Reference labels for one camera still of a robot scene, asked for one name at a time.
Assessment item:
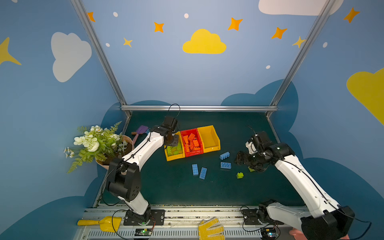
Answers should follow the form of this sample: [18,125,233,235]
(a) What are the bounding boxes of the red bin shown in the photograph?
[181,129,204,158]

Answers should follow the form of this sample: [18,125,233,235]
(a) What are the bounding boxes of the orange curved lego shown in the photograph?
[183,136,189,145]

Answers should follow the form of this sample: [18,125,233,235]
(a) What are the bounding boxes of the green lego upside-down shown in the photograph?
[167,146,183,156]

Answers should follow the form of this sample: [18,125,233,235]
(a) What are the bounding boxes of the long orange lego assembly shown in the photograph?
[185,144,195,153]

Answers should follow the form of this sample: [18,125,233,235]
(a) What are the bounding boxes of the yellow bin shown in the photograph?
[197,125,221,153]
[165,132,186,162]

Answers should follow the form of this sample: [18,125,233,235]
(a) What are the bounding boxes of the small green lego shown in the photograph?
[236,172,244,179]

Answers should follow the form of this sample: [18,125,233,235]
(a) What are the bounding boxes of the light blue lego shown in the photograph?
[219,152,230,160]

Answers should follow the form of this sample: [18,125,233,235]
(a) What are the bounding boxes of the blue lego studs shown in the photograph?
[192,164,199,176]

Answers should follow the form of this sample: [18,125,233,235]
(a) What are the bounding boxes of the blue lego upside-down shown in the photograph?
[199,168,207,180]

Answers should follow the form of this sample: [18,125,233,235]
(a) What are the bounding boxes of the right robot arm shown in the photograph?
[235,132,355,240]

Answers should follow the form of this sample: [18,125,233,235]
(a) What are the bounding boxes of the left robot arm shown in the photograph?
[105,116,179,225]

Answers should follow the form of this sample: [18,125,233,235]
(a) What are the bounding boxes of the purple toy shovel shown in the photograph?
[132,125,149,146]

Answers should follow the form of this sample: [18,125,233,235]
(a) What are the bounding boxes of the flower pot with plant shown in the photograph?
[64,122,134,174]

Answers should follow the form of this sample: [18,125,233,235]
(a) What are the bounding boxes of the right circuit board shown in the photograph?
[261,228,279,240]

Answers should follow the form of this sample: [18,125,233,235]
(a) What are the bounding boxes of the circuit board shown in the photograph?
[261,228,279,240]
[135,229,153,237]

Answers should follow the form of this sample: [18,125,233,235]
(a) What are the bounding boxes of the pink watering can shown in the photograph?
[289,228,306,240]

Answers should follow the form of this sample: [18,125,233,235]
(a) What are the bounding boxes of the left circuit board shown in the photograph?
[135,229,153,237]

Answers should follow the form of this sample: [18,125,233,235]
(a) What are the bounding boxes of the yellow toy shovel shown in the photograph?
[77,216,122,233]

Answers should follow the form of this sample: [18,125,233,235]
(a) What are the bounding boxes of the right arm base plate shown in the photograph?
[240,208,284,226]

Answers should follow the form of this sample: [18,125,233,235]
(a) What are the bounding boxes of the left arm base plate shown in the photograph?
[123,210,165,226]

